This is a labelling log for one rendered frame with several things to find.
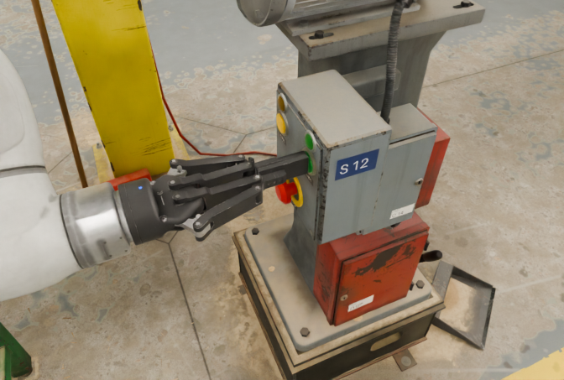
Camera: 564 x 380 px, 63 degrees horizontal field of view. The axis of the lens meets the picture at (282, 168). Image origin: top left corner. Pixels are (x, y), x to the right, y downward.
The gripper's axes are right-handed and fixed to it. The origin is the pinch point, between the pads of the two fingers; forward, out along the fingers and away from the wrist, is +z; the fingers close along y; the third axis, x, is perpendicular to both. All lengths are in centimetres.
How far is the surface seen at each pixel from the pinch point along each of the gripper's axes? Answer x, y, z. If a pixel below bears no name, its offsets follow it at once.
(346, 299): -61, -9, 21
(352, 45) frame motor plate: 3.5, -19.4, 21.1
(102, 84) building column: -53, -119, -21
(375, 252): -46, -10, 28
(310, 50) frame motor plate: 4.2, -19.5, 13.5
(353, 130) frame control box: 5.0, 1.9, 9.1
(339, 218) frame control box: -9.6, 3.6, 7.5
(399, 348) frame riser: -106, -7, 46
